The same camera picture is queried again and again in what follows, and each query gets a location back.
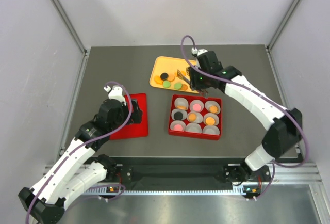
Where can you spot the orange round cookie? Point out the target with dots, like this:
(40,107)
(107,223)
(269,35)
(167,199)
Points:
(171,77)
(210,120)
(192,117)

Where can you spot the orange flower cookie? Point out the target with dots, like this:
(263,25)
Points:
(213,109)

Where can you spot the pink sandwich cookie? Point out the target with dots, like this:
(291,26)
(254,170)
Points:
(197,107)
(178,127)

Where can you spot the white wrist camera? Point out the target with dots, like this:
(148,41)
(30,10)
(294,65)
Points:
(115,93)
(197,52)

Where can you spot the metal tongs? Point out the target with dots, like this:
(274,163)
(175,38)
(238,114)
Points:
(183,75)

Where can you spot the green sandwich cookie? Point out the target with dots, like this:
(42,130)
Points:
(166,84)
(178,86)

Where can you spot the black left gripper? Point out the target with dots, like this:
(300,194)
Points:
(135,116)

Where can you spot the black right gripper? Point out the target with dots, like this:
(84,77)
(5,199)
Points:
(195,84)

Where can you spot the black sandwich cookie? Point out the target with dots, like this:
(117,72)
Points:
(164,76)
(178,116)

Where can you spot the red box lid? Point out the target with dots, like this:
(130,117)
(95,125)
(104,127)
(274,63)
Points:
(137,126)

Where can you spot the brown chip cookie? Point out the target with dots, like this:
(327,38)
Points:
(184,87)

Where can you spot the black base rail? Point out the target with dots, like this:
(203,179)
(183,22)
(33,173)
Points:
(183,173)

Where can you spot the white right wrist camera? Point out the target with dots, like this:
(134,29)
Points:
(197,52)

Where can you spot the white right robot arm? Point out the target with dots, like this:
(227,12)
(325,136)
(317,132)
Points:
(283,127)

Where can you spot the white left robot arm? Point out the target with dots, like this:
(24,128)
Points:
(48,200)

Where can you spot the yellow tray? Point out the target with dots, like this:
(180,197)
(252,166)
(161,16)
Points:
(168,65)

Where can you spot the red cookie box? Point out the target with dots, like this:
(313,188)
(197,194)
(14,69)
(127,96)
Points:
(190,98)

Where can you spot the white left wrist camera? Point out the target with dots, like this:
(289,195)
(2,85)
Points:
(115,93)

